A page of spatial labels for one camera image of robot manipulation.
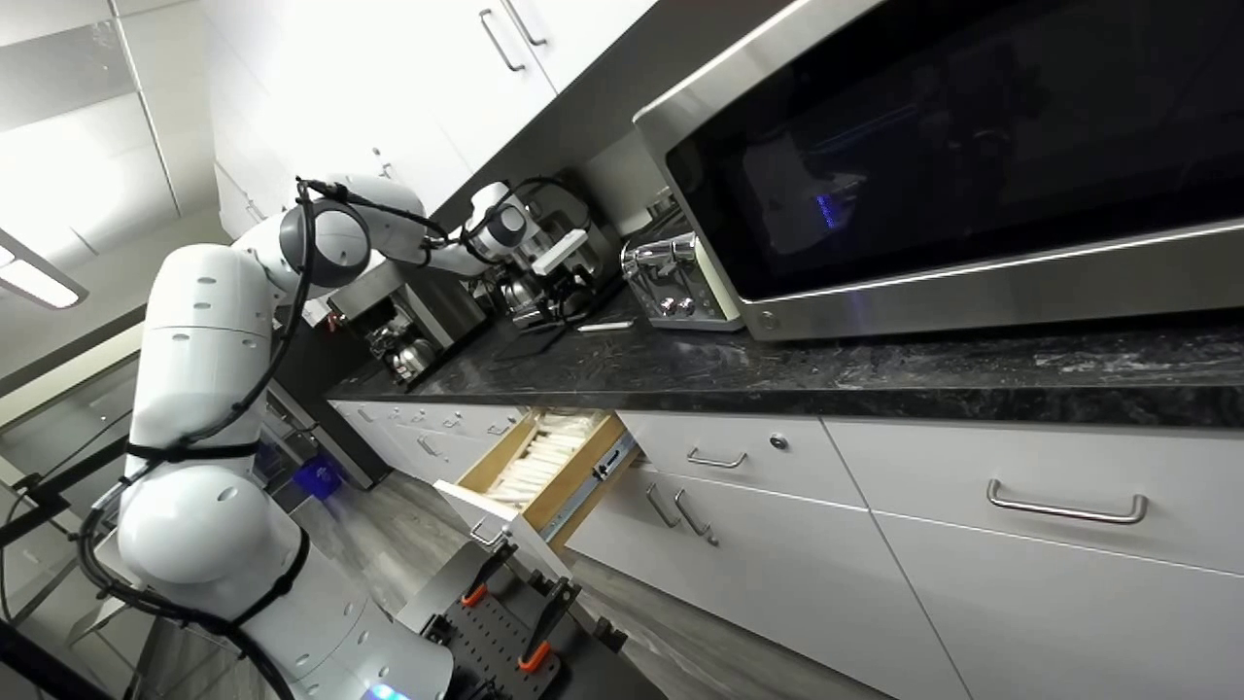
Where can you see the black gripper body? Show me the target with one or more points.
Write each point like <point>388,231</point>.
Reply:
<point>531,296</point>

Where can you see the paper-wrapped white straw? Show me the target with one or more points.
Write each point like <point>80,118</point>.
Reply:
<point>604,327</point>

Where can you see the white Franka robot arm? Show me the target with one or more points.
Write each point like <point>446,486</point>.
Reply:
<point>195,532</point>

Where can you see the white drawer front with keyhole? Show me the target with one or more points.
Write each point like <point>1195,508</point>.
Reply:
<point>751,459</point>
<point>453,428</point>

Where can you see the open wooden drawer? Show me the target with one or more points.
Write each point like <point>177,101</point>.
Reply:
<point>590,471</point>

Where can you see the wide white drawer front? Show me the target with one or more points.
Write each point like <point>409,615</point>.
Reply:
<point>1036,486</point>

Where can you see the black coffee machine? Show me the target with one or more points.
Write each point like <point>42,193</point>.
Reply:
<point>590,278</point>

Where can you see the silver toaster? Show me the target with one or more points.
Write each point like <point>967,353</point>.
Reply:
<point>680,283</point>

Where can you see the black appliance with metal cup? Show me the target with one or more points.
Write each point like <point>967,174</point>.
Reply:
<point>422,326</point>

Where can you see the round metal keyhole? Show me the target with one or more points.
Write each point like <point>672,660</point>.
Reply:
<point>779,442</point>

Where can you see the white upper cabinet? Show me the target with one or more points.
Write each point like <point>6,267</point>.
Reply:
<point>391,79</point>

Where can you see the blue lit box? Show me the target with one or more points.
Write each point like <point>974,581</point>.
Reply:
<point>316,481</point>

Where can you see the stainless steel microwave oven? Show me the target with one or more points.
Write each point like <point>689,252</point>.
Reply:
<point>958,157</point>

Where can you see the ceiling light panel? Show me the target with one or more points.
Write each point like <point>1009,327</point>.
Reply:
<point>38,274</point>

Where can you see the wide white lower cabinet door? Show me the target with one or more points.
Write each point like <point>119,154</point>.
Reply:
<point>1074,624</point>

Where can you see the black metal stand frame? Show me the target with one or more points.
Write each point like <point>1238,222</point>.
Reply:
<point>42,498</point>

